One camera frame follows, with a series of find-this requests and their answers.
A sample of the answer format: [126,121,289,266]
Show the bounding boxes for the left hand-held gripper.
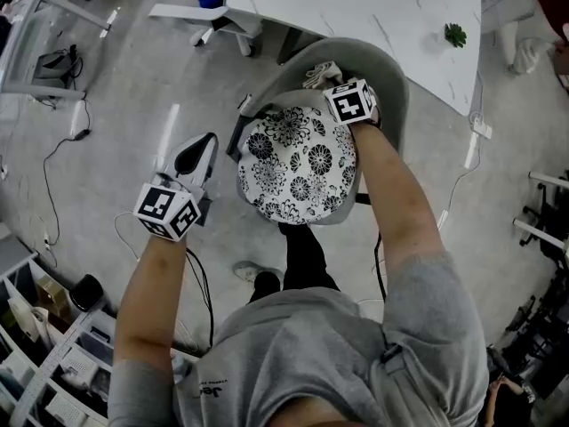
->
[132,132,220,243]

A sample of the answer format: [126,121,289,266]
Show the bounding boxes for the black waste bin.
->
[68,273,105,313]

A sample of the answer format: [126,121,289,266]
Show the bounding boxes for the white power strip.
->
[470,112,494,141]

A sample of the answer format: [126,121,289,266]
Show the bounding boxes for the person's grey t-shirt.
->
[108,250,490,427]

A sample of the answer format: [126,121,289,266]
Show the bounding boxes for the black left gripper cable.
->
[184,246,216,358]

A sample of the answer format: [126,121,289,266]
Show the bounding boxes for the black power adapter cable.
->
[42,100,92,248]

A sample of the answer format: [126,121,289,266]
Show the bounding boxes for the brown cardboard box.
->
[35,276,72,324]

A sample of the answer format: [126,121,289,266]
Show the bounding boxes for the black office chair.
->
[504,264,569,399]

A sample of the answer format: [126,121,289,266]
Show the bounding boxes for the person's left shoe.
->
[233,260,282,284]

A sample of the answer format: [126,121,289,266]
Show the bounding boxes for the floral round seat cushion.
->
[237,106,359,226]

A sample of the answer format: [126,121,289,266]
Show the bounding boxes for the grey backpack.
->
[33,44,84,91]

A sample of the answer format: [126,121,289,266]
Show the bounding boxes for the person's left forearm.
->
[113,233,202,364]

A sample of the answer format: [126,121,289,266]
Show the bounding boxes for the white storage shelf unit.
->
[0,220,199,427]

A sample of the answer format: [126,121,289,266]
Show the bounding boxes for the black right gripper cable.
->
[373,232,389,302]

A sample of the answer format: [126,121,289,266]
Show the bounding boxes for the grey shell chair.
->
[225,36,411,227]

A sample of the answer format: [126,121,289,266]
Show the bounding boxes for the person's right forearm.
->
[349,122,446,279]

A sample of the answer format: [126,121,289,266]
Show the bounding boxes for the person's black trousers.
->
[247,220,342,304]

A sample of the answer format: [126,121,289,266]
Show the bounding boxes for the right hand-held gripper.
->
[323,78,378,126]

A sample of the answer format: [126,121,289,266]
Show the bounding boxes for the white desk frame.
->
[513,171,569,251]

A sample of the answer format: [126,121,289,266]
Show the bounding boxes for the white work table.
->
[0,0,112,101]

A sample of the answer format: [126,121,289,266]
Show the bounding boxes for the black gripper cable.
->
[184,246,216,358]
[373,232,389,302]

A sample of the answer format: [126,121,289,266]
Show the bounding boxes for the white paper bag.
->
[7,294,45,342]

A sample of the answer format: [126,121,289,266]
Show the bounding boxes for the small green plant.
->
[444,22,469,49]

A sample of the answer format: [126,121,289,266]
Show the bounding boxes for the white marble table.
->
[224,0,485,117]

